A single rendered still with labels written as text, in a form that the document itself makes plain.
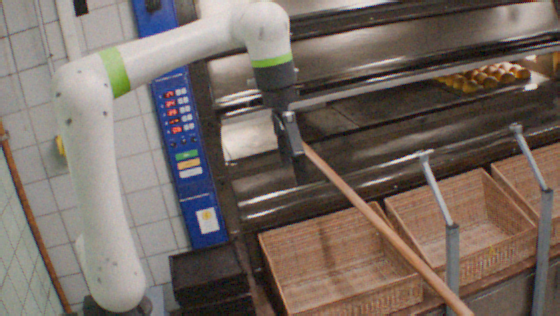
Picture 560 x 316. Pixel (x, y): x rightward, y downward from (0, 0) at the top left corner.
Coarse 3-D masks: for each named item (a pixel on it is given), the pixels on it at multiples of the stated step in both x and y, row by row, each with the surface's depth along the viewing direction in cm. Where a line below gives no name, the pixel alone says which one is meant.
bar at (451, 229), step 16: (512, 128) 214; (448, 144) 209; (464, 144) 210; (400, 160) 205; (416, 160) 207; (528, 160) 211; (352, 176) 202; (432, 176) 204; (288, 192) 198; (304, 192) 200; (432, 192) 204; (544, 192) 202; (240, 208) 195; (544, 208) 204; (448, 224) 196; (544, 224) 207; (448, 240) 196; (544, 240) 209; (448, 256) 199; (544, 256) 212; (448, 272) 202; (544, 272) 215; (544, 288) 219
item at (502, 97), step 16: (496, 96) 252; (512, 96) 253; (528, 96) 256; (432, 112) 246; (448, 112) 247; (464, 112) 249; (368, 128) 241; (384, 128) 241; (400, 128) 243; (320, 144) 236; (336, 144) 238; (240, 160) 232; (256, 160) 231; (272, 160) 233
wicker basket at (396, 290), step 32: (320, 224) 243; (352, 224) 246; (288, 256) 242; (320, 256) 245; (352, 256) 247; (384, 256) 250; (288, 288) 242; (320, 288) 237; (384, 288) 207; (416, 288) 211
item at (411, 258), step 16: (304, 144) 227; (320, 160) 209; (336, 176) 193; (352, 192) 179; (368, 208) 167; (384, 224) 156; (400, 240) 146; (416, 256) 137; (432, 272) 129; (432, 288) 126; (448, 288) 122; (448, 304) 118; (464, 304) 115
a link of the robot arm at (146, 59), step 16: (208, 16) 127; (224, 16) 126; (176, 32) 122; (192, 32) 122; (208, 32) 123; (224, 32) 125; (128, 48) 117; (144, 48) 118; (160, 48) 119; (176, 48) 121; (192, 48) 123; (208, 48) 125; (224, 48) 128; (128, 64) 116; (144, 64) 118; (160, 64) 120; (176, 64) 123; (144, 80) 120
